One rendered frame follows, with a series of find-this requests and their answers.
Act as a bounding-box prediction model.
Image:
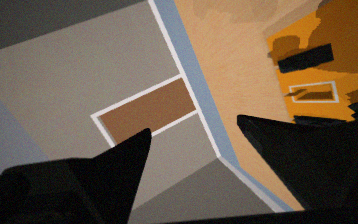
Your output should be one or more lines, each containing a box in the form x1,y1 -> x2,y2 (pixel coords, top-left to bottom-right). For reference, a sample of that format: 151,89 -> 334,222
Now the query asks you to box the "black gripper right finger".
237,114 -> 358,210

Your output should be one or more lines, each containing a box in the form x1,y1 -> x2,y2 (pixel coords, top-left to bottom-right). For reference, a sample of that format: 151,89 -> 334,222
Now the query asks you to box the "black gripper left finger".
1,128 -> 152,224

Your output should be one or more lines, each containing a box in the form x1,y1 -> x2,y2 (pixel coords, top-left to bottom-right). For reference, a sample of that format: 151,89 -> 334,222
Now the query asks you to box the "orange flat panel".
266,0 -> 358,127

